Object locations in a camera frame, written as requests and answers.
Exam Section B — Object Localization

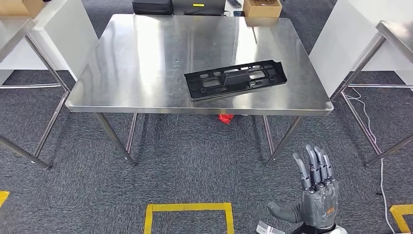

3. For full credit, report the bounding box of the black plastic part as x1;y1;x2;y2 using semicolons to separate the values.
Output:
184;59;288;102

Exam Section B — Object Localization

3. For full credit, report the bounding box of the black soft case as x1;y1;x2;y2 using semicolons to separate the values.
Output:
131;0;174;16

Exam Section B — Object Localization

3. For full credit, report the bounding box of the white power cable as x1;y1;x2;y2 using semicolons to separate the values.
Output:
350;87;396;234

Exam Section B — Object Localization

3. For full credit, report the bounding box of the plain cardboard box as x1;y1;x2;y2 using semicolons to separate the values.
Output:
0;0;46;19

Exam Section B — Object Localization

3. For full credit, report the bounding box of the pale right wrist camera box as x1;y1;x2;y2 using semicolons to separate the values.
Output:
256;220;284;234

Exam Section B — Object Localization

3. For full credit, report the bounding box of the stainless steel table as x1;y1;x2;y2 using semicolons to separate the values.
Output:
330;19;413;168
0;16;71;170

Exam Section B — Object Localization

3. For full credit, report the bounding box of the cardboard box with tools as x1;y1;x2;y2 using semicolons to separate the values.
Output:
243;0;283;19

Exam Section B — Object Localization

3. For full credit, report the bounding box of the white partition panel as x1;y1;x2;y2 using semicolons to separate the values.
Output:
0;0;99;86
309;0;413;98

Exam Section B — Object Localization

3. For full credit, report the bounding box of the dark hard case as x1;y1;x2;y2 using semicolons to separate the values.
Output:
171;0;226;17

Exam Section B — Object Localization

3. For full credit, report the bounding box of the stainless steel workbench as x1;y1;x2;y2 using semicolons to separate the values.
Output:
65;14;335;168

